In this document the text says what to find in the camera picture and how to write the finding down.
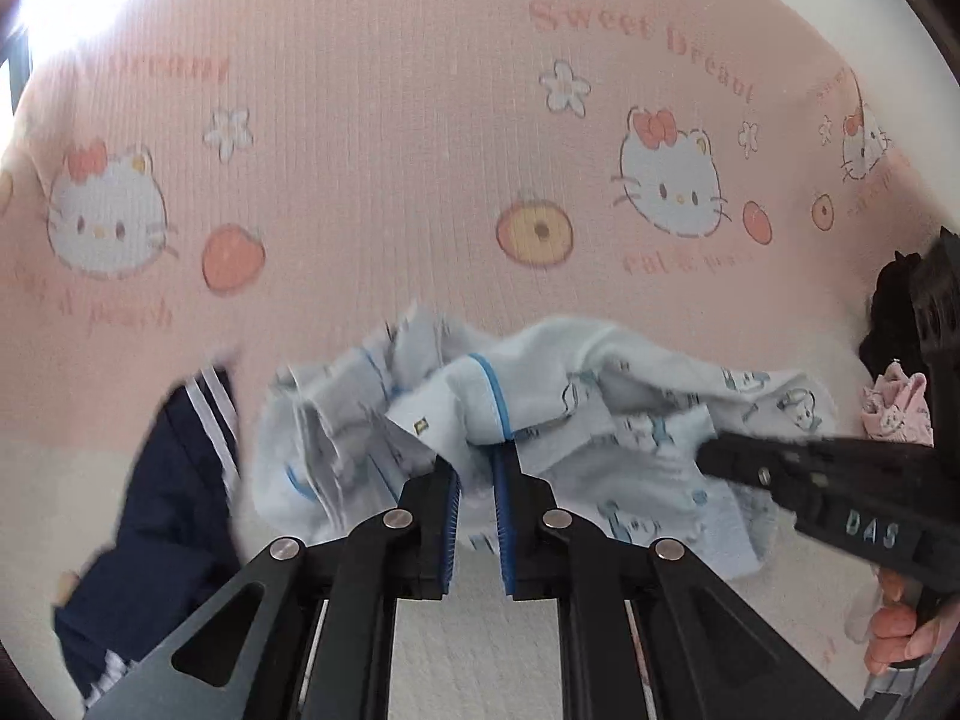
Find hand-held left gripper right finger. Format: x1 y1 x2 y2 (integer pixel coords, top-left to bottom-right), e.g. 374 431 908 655
491 442 863 720

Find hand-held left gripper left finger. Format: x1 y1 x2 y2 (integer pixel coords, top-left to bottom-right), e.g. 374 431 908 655
82 461 462 720

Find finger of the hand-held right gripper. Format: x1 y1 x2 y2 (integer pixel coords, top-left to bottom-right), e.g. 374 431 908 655
697 431 796 518

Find light blue printed pajama top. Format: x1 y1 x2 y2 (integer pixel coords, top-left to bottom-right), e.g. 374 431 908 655
251 304 841 578

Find person's right hand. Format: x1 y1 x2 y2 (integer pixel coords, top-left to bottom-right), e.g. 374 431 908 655
862 568 957 676

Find pink printed pajama pants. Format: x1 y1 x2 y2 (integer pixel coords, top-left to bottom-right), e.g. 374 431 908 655
861 362 935 445

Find black fuzzy cloth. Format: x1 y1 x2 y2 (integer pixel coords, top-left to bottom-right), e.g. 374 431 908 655
859 229 960 447

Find crumpled navy white-striped garment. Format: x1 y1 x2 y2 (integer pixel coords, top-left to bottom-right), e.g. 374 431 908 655
52 364 248 706

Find pink printed sofa cover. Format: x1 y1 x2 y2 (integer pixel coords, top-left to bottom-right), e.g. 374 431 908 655
0 0 960 720

